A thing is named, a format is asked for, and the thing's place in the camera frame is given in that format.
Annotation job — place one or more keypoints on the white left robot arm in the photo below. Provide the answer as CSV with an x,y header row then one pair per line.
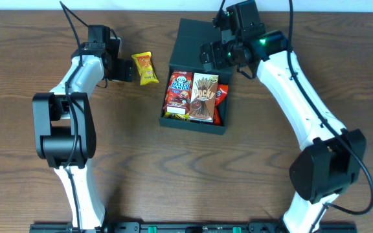
x,y
64,129

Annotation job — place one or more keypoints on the yellow orange snack packet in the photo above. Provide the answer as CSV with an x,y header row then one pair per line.
x,y
145,69

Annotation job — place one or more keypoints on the brown Pocky box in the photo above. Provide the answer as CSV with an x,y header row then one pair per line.
x,y
202,104

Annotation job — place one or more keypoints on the dark green gift box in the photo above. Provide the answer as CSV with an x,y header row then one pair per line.
x,y
185,57

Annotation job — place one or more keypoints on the red Hello Panda box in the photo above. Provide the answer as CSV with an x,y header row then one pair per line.
x,y
178,95

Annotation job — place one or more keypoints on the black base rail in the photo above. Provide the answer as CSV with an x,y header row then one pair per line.
x,y
135,227

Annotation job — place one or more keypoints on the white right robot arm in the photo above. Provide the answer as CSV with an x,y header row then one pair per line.
x,y
331,156

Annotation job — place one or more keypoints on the yellow candy bag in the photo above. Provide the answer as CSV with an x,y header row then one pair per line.
x,y
176,116

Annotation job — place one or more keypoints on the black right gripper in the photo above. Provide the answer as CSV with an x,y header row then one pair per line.
x,y
215,47

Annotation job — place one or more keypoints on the red Hacks candy bag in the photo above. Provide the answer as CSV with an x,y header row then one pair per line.
x,y
221,94

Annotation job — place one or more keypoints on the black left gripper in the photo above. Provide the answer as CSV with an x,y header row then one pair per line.
x,y
122,75

